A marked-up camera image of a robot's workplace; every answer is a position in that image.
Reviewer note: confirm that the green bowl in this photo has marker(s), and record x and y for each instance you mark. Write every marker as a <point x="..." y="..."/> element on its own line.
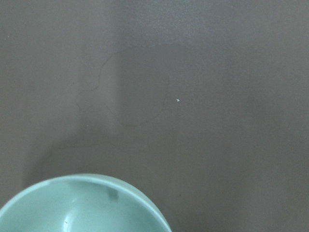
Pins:
<point x="82" y="203"/>

